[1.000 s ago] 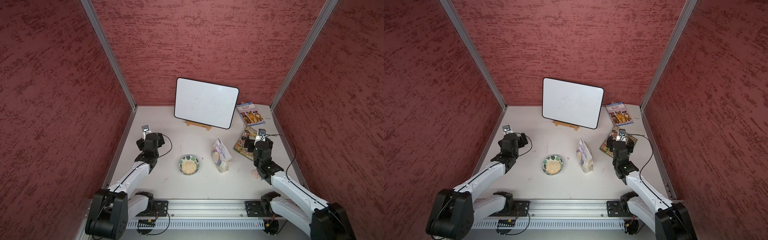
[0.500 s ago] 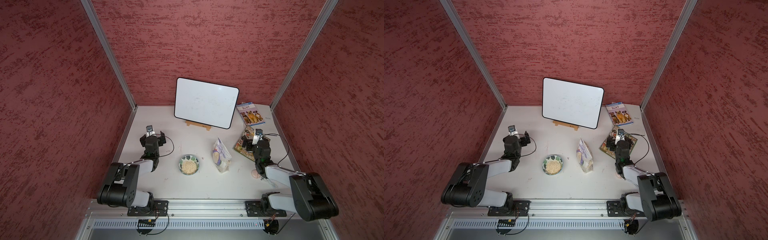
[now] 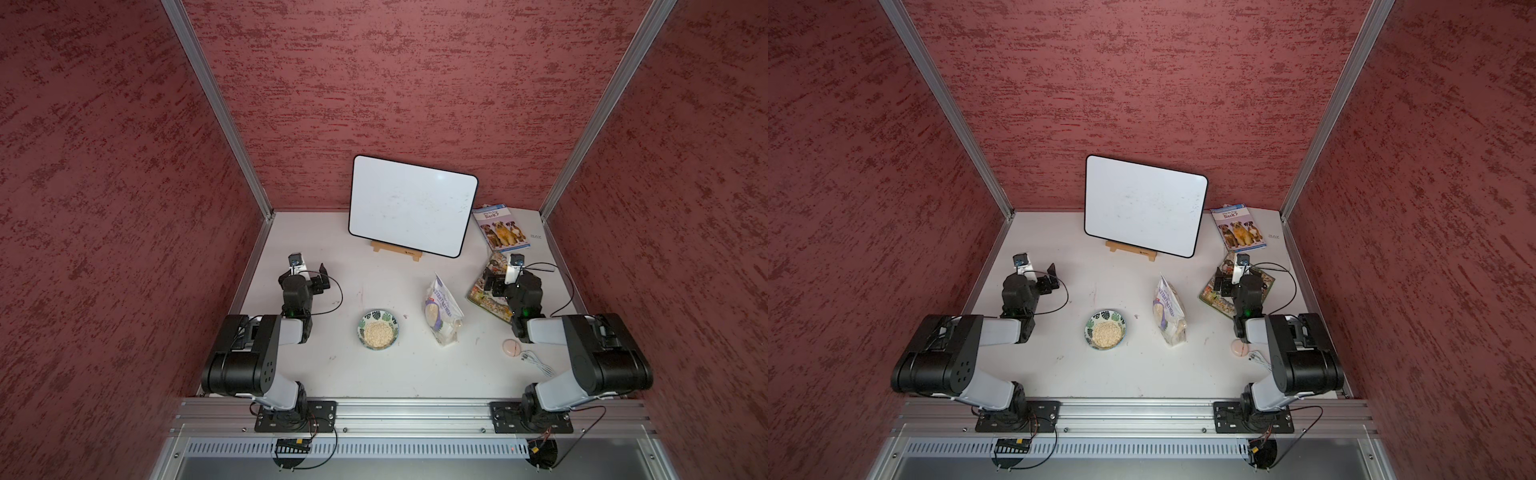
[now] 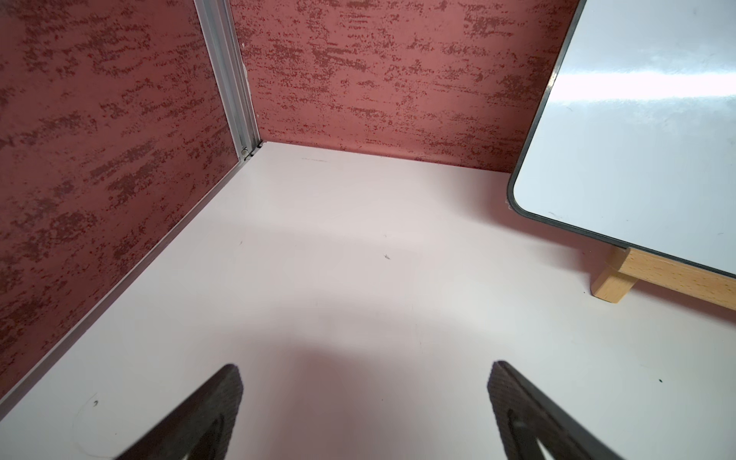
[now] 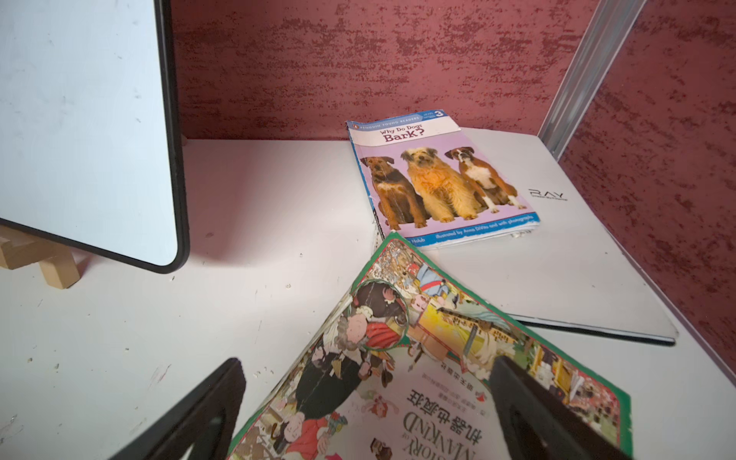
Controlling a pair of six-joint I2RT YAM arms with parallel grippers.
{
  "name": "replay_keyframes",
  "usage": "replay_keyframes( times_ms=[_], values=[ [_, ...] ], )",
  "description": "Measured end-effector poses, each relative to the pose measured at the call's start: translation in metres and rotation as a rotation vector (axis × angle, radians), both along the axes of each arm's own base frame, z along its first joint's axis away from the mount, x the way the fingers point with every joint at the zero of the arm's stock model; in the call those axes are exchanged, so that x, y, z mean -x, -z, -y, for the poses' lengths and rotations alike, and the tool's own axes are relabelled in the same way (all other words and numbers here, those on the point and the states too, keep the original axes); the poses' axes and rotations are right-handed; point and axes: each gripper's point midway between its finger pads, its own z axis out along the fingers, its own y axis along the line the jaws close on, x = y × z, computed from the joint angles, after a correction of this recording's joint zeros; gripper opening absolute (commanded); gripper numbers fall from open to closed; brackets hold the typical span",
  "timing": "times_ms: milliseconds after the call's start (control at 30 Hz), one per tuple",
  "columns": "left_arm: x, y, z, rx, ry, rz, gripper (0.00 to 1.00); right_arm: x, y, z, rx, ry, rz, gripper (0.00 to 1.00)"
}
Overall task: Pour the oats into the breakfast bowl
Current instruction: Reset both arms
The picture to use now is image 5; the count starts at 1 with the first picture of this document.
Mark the white notebook with pen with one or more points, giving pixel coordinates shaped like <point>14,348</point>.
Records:
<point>568,273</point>

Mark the dog cover book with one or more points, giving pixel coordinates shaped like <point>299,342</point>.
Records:
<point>428,182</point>

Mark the white whiteboard black frame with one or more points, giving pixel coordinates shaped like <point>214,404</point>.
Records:
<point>91,152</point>

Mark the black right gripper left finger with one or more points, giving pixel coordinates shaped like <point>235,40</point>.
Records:
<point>201,425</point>

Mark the colourful cartoon picture book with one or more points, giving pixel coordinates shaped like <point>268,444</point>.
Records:
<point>402,367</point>

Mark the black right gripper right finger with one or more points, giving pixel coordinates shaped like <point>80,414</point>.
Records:
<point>535,425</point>

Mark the right aluminium corner post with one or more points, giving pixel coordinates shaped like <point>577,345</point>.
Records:
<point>607,32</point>

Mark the wooden whiteboard easel stand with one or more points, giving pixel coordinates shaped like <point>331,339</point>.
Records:
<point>56,261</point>

